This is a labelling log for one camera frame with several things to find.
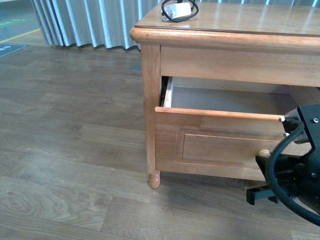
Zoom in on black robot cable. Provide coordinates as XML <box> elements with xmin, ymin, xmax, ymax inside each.
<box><xmin>264</xmin><ymin>120</ymin><xmax>320</xmax><ymax>227</ymax></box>

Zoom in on wooden drawer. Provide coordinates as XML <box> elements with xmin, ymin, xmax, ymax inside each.
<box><xmin>154</xmin><ymin>77</ymin><xmax>320</xmax><ymax>181</ymax></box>

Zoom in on white charger with black cable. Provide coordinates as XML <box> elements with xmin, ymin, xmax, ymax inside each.
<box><xmin>161</xmin><ymin>0</ymin><xmax>199</xmax><ymax>23</ymax></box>

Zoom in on round cream drawer knob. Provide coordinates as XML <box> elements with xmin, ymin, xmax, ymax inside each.
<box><xmin>258</xmin><ymin>149</ymin><xmax>271</xmax><ymax>159</ymax></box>

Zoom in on light wooden nightstand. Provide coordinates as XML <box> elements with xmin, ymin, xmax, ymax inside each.
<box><xmin>129</xmin><ymin>1</ymin><xmax>320</xmax><ymax>190</ymax></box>

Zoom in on grey pleated curtain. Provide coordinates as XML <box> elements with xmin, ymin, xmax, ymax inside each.
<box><xmin>32</xmin><ymin>0</ymin><xmax>320</xmax><ymax>49</ymax></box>

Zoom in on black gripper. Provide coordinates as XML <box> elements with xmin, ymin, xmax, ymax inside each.
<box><xmin>246</xmin><ymin>103</ymin><xmax>320</xmax><ymax>213</ymax></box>

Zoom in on left metal floor plate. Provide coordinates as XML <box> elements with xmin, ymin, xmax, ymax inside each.
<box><xmin>130</xmin><ymin>63</ymin><xmax>142</xmax><ymax>72</ymax></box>

